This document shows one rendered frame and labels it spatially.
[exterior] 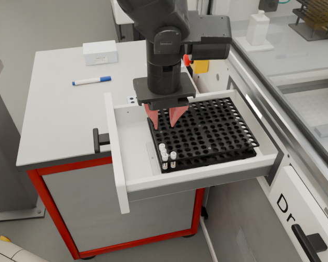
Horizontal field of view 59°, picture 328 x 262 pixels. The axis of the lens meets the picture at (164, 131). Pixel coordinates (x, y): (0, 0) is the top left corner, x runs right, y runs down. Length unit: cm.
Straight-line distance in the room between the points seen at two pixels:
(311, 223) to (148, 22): 43
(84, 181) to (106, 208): 18
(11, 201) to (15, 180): 19
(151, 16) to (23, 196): 137
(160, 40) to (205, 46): 9
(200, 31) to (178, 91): 12
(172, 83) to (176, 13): 15
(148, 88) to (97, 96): 53
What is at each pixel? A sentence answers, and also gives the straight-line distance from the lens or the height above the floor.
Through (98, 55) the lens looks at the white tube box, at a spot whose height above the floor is 80.
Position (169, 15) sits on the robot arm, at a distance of 36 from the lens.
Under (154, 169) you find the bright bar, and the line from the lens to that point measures 66.
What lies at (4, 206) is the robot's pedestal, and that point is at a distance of 173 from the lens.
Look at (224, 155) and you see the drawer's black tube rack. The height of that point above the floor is 87.
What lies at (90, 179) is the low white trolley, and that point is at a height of 62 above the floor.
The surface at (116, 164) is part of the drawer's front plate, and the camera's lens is 57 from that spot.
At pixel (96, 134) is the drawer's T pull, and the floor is 91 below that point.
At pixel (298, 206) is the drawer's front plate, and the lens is 60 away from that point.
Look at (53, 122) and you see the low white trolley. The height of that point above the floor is 76.
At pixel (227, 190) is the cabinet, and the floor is 54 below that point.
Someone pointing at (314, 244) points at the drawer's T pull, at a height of 91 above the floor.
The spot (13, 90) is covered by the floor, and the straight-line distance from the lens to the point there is 259.
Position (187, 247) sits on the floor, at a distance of 150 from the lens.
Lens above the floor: 137
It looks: 45 degrees down
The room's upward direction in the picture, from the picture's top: straight up
